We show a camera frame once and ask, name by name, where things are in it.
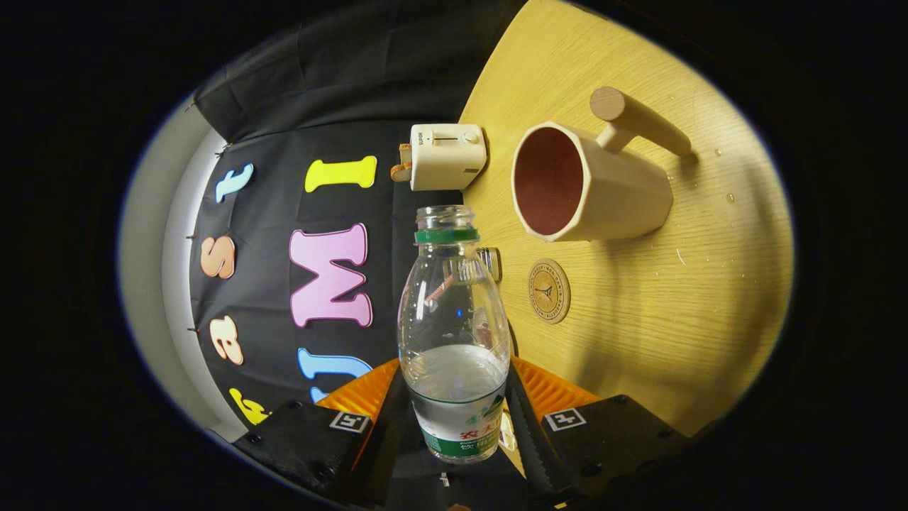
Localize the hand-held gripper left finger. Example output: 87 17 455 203
231 358 412 508

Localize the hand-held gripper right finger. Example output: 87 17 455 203
505 357 710 508

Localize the clear plastic juice bottle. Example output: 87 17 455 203
397 205 511 465

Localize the round cork coaster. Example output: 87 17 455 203
527 258 571 324

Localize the beige cup with wooden handle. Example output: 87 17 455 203
511 87 692 243

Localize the wooden table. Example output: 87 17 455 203
458 0 795 437

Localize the white toaster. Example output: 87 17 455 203
410 123 489 192

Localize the metal wire basket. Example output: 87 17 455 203
477 247 503 283

